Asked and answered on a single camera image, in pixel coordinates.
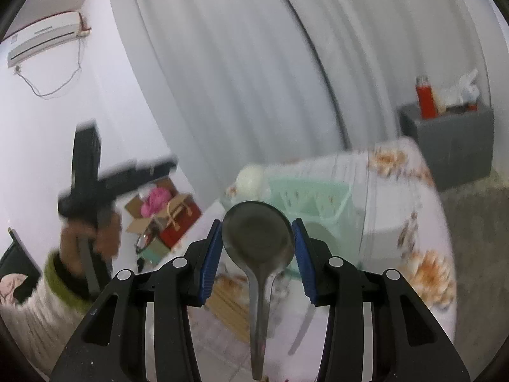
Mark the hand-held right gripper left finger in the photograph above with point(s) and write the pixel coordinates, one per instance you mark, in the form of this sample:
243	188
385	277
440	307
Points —
208	264

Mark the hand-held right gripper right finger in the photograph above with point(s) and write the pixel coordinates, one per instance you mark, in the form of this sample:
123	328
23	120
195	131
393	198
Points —
304	264

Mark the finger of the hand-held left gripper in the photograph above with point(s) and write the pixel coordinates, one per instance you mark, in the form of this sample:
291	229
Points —
137	173

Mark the pile of bamboo chopsticks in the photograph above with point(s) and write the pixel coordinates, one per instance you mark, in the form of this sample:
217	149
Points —
228	306

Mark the metal spoon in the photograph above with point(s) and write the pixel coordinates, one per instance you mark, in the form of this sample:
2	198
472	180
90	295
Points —
258	238

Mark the green star-hole utensil basket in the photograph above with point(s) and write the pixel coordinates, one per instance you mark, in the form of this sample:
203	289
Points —
310	199

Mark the person's left forearm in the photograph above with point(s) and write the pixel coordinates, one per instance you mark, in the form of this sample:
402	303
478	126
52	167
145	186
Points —
35	318

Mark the person's left hand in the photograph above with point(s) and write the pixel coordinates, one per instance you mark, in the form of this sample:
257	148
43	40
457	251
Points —
109	234

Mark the pink cloth bundle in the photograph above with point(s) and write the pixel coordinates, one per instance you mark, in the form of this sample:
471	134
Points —
155	201

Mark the red gift bag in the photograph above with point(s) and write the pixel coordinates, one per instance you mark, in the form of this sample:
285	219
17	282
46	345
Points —
179	230

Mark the cardboard box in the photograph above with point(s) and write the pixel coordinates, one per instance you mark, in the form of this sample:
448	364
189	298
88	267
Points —
137	223

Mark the small black floor item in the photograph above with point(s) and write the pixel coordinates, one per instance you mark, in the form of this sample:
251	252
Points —
142	263

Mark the pink flower-print cloth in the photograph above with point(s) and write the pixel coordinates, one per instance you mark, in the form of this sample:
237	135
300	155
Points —
12	288

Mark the white air conditioner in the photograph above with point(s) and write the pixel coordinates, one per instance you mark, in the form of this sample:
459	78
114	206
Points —
43	36

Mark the white curtain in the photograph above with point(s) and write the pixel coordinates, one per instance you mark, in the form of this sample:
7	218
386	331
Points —
238	67

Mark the grey cabinet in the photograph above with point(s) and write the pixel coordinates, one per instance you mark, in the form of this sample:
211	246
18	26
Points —
453	147

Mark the red thermos bottle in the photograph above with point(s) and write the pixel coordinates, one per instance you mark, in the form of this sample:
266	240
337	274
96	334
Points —
426	99

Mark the white plastic bag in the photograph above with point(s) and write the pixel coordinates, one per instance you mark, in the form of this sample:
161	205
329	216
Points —
461	91

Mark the dark furniture frame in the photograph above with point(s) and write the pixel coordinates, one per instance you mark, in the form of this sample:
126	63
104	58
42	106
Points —
20	258

